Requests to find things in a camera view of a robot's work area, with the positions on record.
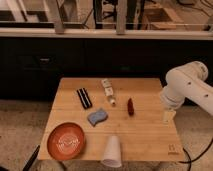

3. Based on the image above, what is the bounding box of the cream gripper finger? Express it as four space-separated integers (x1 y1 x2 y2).
163 110 176 123

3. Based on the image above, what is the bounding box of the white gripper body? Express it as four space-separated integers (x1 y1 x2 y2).
160 87 183 110

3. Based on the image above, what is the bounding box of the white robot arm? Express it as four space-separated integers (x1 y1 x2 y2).
160 61 213 123

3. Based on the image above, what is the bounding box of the small clear bottle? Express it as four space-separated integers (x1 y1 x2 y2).
101 79 116 106

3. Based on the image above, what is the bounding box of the blue sponge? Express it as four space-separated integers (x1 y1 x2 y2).
87 108 108 127

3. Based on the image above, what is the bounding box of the white foam cup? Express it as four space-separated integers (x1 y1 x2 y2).
101 135 122 168

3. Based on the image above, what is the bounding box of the cardboard box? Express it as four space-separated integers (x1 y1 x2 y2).
142 4 183 30

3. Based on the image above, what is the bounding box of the black striped case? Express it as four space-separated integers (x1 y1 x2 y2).
77 88 92 109

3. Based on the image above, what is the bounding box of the black chair leg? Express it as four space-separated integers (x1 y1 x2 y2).
22 145 40 171

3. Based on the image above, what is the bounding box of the black cable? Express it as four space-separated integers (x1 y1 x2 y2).
179 137 213 171

